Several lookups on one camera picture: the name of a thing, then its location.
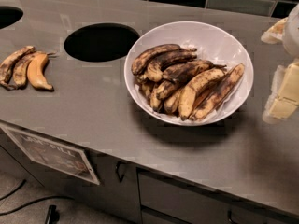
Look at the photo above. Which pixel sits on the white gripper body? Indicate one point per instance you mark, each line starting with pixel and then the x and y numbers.
pixel 291 34

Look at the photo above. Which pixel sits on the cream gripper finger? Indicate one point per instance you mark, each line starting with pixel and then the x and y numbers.
pixel 274 34
pixel 284 98

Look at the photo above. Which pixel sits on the white bowl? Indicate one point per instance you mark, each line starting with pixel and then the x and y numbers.
pixel 212 43

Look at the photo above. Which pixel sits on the brown banana right edge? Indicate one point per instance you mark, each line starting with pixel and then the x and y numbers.
pixel 217 96

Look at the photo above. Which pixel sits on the yellow spotted banana long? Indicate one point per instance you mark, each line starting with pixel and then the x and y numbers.
pixel 194 88

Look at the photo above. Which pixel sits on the yellow banana bowl bottom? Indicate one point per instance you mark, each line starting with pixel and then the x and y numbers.
pixel 171 103

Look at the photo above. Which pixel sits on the blackened banana second row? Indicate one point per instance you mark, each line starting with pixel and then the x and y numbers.
pixel 154 69

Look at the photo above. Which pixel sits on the small banana lower left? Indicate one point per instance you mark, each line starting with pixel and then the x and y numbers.
pixel 154 102

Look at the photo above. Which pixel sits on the dark spotted banana top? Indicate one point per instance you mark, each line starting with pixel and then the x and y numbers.
pixel 141 61

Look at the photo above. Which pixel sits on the yellow banana on counter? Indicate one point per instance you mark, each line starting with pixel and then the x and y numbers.
pixel 35 72

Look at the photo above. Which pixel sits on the spotted middle banana on counter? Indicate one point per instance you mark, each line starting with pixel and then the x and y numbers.
pixel 21 68

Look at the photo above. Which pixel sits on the dark banana on counter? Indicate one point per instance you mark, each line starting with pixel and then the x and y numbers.
pixel 8 63

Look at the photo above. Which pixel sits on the landfill sign on cabinet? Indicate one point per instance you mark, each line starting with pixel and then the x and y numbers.
pixel 55 155

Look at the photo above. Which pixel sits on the black object on floor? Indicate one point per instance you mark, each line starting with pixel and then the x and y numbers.
pixel 52 216

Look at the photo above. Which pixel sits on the black drawer handle right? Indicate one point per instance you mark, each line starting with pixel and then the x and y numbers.
pixel 230 217

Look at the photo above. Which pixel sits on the black cabinet handle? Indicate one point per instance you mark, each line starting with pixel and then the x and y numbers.
pixel 120 175

